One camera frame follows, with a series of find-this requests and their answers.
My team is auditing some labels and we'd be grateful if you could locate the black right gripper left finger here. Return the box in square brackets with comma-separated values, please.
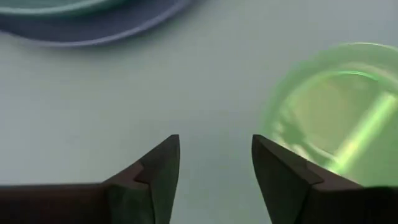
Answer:
[0, 134, 181, 224]

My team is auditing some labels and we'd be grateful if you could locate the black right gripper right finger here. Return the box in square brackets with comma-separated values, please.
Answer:
[252, 134, 398, 224]

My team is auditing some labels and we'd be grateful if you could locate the translucent green plastic plate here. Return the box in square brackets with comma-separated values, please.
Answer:
[260, 42, 398, 188]

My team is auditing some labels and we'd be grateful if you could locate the large blue plastic plate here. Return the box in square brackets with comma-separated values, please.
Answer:
[0, 0, 196, 48]

